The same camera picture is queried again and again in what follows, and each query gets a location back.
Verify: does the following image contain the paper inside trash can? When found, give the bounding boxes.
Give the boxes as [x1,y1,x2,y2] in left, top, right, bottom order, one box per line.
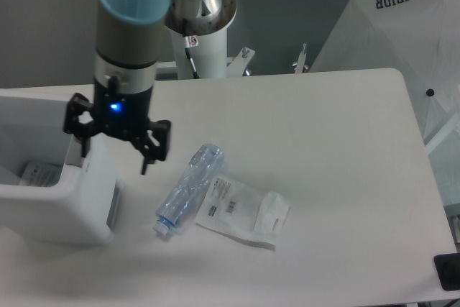
[19,160,63,188]

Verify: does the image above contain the crushed clear plastic bottle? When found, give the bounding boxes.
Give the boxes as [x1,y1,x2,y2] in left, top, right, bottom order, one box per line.
[153,144,224,237]

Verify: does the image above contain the white superior umbrella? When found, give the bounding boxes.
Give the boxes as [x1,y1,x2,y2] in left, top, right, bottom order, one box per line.
[311,0,459,206]

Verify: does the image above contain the black device at edge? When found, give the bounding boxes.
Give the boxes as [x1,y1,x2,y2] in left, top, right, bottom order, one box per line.
[433,253,459,291]

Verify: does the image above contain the white push-lid trash can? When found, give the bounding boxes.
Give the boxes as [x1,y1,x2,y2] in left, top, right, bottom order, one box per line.
[1,89,122,245]

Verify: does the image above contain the white plastic packaging bag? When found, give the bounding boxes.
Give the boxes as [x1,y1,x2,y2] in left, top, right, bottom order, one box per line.
[195,174,291,251]

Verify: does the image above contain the white metal base frame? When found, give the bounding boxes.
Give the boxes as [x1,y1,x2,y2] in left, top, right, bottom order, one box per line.
[156,42,310,81]

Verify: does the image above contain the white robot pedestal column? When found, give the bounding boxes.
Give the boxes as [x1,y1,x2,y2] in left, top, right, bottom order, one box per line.
[168,29,227,80]

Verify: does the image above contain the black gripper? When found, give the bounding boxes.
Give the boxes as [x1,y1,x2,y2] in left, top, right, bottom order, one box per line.
[62,77,173,175]

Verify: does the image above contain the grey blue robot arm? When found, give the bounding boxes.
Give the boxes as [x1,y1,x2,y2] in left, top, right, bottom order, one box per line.
[63,0,236,165]

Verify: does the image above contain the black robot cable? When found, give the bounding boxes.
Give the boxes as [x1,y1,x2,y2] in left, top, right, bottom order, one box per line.
[183,19,201,80]

